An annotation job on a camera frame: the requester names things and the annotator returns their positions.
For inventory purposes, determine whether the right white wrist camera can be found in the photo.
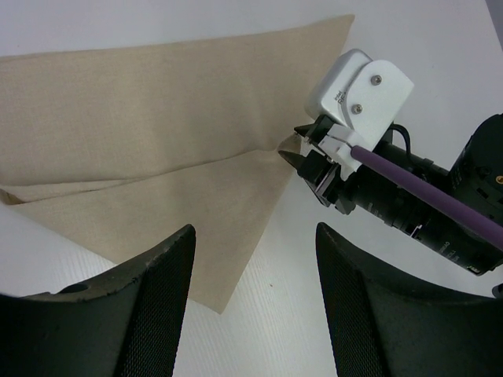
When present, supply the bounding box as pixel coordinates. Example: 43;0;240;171
305;49;414;181

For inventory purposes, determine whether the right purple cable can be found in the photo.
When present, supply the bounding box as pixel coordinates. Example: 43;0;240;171
351;144;503;252

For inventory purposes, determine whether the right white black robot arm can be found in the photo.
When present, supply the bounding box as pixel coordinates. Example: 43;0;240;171
279;114;502;276

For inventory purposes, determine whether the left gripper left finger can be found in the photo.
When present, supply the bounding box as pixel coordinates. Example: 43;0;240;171
1;225;196;376

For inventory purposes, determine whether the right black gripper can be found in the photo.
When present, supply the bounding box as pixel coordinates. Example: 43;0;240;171
278;115;397;224

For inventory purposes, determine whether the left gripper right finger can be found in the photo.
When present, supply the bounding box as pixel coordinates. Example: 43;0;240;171
315;223;502;376

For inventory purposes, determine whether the beige cloth napkin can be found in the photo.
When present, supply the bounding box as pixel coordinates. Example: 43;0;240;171
1;15;354;313

